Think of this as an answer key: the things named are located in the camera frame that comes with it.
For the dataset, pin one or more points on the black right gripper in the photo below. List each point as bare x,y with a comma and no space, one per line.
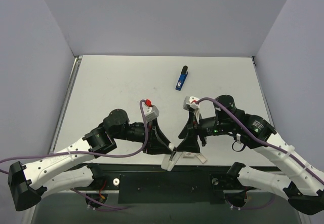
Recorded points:
192,129

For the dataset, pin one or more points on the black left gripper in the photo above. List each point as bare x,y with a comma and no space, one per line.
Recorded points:
151,137

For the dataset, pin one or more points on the white stapler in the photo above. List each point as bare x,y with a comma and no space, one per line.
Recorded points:
169,161

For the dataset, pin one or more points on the blue and black stapler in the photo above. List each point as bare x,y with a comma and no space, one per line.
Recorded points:
182,78

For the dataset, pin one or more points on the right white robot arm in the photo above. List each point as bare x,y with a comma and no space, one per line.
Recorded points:
301,184

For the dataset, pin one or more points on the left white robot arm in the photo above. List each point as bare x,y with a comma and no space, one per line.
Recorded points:
29,183

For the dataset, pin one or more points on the small staple box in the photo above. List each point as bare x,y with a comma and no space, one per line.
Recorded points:
188,155

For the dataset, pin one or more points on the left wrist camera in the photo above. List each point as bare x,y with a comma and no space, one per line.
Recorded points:
152,112

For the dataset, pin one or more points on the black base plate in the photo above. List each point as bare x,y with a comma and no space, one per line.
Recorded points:
149,184

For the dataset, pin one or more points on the aluminium frame rail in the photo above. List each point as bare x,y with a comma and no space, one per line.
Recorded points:
72,78

